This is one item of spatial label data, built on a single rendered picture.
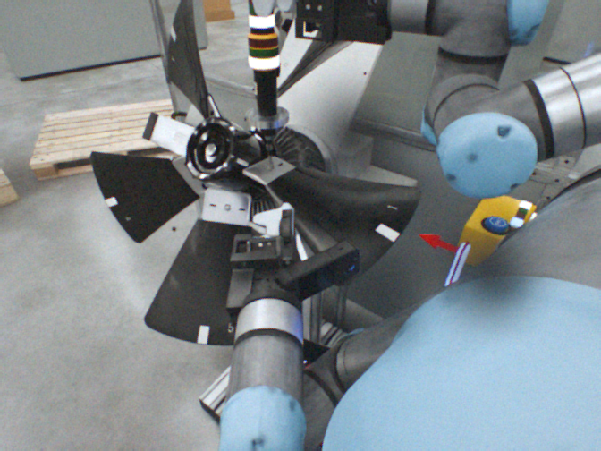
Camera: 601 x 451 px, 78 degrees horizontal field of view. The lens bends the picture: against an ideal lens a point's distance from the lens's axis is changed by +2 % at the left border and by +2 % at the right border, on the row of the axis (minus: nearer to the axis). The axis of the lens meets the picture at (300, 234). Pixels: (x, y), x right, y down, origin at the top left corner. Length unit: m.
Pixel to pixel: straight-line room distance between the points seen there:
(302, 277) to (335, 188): 0.23
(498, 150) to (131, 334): 1.87
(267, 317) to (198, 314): 0.35
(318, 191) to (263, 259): 0.20
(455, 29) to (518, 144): 0.17
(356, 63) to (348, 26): 0.43
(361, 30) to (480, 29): 0.14
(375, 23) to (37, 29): 5.62
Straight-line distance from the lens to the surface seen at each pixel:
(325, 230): 0.57
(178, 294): 0.73
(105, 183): 0.95
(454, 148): 0.36
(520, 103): 0.39
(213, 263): 0.71
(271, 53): 0.59
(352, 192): 0.63
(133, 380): 1.89
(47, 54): 6.04
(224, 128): 0.70
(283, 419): 0.35
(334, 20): 0.52
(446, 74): 0.49
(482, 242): 0.81
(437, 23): 0.48
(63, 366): 2.07
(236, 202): 0.73
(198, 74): 0.81
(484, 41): 0.48
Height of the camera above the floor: 1.53
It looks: 40 degrees down
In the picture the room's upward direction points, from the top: straight up
